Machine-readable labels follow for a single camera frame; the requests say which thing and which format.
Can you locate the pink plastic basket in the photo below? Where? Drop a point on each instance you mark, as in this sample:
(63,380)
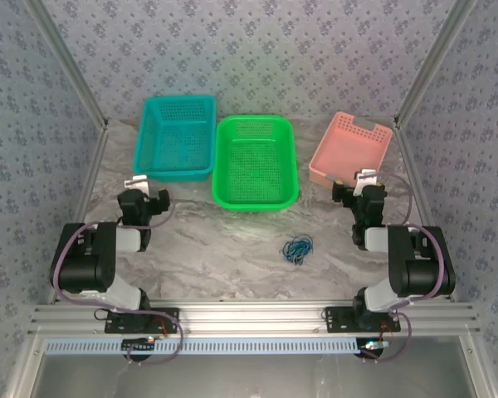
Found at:
(340,145)

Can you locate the green plastic basket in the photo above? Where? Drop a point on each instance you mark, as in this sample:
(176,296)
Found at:
(253,174)

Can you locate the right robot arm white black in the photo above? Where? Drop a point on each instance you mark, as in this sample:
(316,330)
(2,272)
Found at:
(423,265)

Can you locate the teal plastic basket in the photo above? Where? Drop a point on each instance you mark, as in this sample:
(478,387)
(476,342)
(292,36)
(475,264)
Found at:
(149,137)

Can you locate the small circuit board with LED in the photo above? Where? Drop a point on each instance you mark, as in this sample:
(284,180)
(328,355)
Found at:
(139,343)
(373,345)

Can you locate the grey metal lower panel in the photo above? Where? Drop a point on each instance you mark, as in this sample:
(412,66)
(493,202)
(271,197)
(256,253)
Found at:
(253,377)

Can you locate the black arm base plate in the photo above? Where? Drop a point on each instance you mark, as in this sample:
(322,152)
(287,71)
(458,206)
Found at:
(336,319)
(170,315)

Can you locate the aluminium frame post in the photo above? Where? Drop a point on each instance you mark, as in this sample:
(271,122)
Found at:
(66,62)
(433,62)

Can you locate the aluminium mounting rail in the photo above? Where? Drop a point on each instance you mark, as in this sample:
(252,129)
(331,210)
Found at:
(253,319)

